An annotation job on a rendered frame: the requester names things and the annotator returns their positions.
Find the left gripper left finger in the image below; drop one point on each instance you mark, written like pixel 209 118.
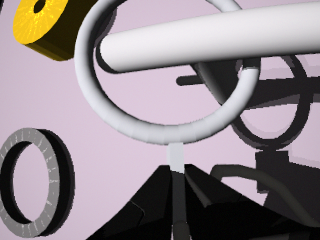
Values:
pixel 147 215

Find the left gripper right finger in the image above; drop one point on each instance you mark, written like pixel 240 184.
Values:
pixel 215 211

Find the white rounded bar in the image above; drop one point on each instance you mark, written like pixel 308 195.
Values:
pixel 269 31

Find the white ring with attached rope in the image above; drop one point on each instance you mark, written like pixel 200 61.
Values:
pixel 174 135

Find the dark grey ring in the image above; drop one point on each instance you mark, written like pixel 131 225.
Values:
pixel 59 183

